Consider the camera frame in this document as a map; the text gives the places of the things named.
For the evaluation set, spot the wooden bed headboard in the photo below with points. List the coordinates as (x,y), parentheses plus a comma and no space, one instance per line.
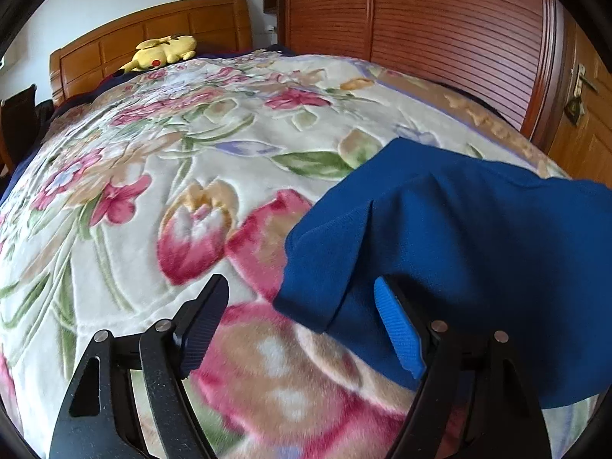
(210,19)

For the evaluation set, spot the wooden slatted wardrobe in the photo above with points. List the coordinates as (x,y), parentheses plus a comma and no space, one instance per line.
(430,33)

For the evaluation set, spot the blue blazer jacket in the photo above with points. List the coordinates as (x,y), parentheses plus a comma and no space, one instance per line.
(478,229)

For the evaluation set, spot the wooden chair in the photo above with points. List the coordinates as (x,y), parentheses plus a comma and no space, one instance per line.
(19,119)

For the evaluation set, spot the floral blanket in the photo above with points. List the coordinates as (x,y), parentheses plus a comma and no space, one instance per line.
(143,177)

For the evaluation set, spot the yellow plush toy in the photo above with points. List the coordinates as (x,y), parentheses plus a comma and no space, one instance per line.
(162,52)

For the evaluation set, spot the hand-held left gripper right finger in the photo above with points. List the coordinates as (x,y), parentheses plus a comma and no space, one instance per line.
(397,325)

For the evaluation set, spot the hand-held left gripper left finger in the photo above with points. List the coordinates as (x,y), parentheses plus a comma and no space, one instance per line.
(201,325)

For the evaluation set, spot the wooden door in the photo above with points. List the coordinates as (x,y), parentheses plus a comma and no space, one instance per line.
(588,148)

